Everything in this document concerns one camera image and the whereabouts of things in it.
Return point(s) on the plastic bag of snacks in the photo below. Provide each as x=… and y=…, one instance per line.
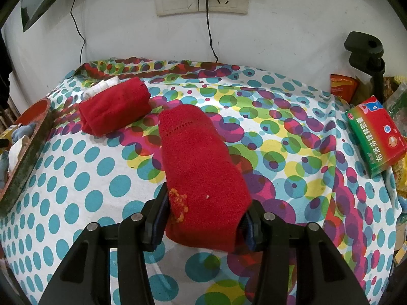
x=395, y=104

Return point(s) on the red round tray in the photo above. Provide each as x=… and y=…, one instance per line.
x=41, y=114

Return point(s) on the red green medicine box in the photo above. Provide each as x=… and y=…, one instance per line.
x=380, y=141

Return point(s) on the polka dot bed sheet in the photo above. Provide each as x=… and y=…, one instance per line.
x=221, y=135

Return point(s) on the black clamp stand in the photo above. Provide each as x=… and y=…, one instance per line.
x=367, y=56

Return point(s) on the light blue sock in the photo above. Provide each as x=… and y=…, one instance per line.
x=24, y=130
x=4, y=165

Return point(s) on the yellow medicine box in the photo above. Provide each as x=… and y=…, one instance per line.
x=7, y=134

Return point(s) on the small white sock roll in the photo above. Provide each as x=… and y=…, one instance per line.
x=99, y=87

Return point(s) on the red sock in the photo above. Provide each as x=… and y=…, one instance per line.
x=115, y=107
x=207, y=193

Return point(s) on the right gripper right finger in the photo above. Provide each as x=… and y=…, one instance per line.
x=323, y=276

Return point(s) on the red snack packet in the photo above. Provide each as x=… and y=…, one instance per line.
x=343, y=87

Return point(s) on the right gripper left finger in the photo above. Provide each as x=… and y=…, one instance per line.
x=83, y=276

